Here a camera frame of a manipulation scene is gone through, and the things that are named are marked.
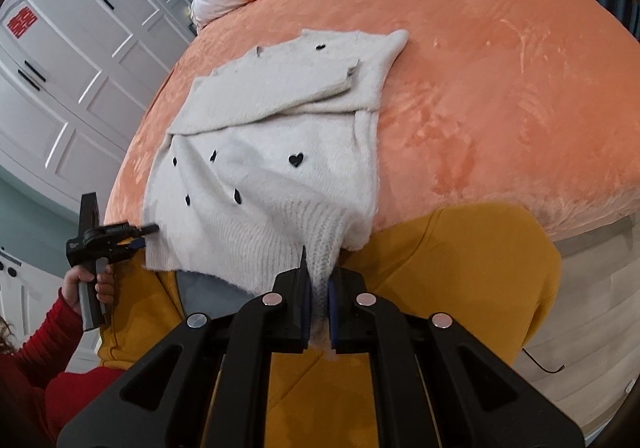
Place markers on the orange plush blanket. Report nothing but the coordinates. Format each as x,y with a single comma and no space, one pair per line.
475,92

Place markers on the beige knit sweater black hearts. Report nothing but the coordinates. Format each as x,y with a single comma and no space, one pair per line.
250,167

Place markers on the white cabinet with black knobs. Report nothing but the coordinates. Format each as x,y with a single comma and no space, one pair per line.
15,278

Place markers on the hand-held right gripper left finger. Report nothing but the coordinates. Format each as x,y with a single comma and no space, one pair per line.
260,338

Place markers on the white panelled wardrobe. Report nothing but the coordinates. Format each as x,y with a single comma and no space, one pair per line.
90,57

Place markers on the red paper door decoration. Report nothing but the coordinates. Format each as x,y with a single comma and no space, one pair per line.
20,22

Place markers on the person's left hand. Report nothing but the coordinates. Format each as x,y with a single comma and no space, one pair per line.
104,290

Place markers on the person's red sleeved left forearm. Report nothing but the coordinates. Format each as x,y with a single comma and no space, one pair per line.
55,368

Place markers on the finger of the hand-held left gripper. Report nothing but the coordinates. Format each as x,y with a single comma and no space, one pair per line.
145,229
136,244

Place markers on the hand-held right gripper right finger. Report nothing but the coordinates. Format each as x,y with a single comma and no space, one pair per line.
380,338

